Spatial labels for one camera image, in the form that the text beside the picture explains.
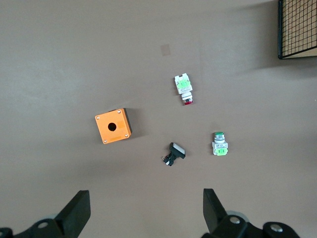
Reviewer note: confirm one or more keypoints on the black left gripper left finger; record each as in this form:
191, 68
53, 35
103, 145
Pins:
74, 215

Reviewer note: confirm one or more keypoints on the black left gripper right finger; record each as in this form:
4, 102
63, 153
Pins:
214, 215

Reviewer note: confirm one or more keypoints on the red push button switch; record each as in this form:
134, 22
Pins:
183, 86

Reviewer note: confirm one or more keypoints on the black rectangular white-faced button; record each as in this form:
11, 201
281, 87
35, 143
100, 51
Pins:
177, 150

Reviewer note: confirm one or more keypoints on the clear tape patch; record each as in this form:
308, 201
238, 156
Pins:
166, 50

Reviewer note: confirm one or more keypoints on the green push button switch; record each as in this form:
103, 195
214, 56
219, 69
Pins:
220, 147

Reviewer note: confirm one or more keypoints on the orange button enclosure box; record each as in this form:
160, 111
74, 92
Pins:
111, 134

